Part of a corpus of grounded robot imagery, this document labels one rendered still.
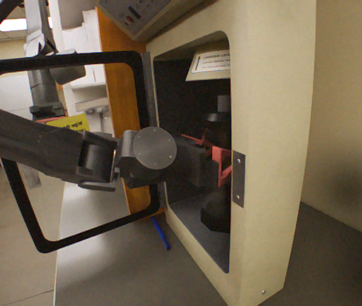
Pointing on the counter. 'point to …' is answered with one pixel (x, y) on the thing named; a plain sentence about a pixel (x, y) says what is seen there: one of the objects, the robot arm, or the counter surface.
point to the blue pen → (161, 233)
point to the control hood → (167, 14)
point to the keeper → (238, 178)
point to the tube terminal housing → (254, 130)
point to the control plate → (151, 7)
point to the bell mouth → (211, 62)
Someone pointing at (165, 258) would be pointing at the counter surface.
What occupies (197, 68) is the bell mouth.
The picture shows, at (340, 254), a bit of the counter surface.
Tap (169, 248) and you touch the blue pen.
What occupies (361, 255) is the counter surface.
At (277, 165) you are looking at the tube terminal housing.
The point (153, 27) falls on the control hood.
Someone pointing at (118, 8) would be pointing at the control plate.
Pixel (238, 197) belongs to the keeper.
